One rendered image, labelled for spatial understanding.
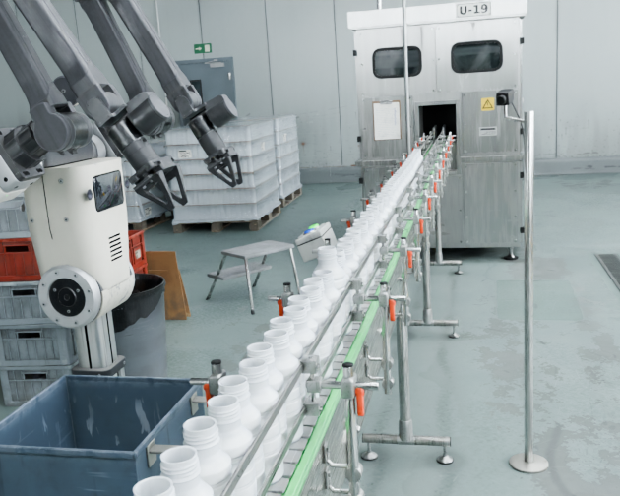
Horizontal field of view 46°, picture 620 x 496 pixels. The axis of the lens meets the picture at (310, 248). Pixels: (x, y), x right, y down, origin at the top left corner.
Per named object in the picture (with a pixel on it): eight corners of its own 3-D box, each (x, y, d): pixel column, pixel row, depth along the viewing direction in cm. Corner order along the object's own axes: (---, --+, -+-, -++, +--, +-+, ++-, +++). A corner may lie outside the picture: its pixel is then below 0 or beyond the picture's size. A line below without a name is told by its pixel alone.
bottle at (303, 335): (282, 411, 118) (275, 315, 115) (284, 397, 124) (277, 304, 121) (319, 410, 118) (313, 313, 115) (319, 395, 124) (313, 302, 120)
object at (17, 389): (77, 406, 373) (71, 365, 368) (1, 407, 378) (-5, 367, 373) (120, 362, 432) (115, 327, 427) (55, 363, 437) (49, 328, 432)
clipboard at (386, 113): (401, 139, 604) (400, 99, 597) (373, 141, 609) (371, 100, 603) (402, 139, 607) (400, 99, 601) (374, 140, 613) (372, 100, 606)
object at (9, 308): (67, 324, 364) (60, 280, 359) (-12, 326, 368) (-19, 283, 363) (110, 290, 423) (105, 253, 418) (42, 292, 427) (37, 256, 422)
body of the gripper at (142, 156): (177, 161, 153) (155, 133, 152) (155, 168, 143) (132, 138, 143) (155, 180, 155) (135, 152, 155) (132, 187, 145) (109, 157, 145)
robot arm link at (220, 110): (184, 99, 196) (171, 100, 188) (218, 76, 193) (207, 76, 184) (208, 138, 197) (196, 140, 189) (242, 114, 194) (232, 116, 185)
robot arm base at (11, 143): (41, 176, 160) (11, 130, 159) (68, 156, 157) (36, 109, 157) (18, 182, 151) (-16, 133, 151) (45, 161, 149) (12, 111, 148)
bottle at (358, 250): (346, 296, 181) (342, 231, 178) (370, 296, 180) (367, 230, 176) (341, 303, 176) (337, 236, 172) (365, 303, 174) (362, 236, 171)
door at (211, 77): (241, 186, 1216) (230, 56, 1171) (185, 188, 1238) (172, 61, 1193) (243, 185, 1225) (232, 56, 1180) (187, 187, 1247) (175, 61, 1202)
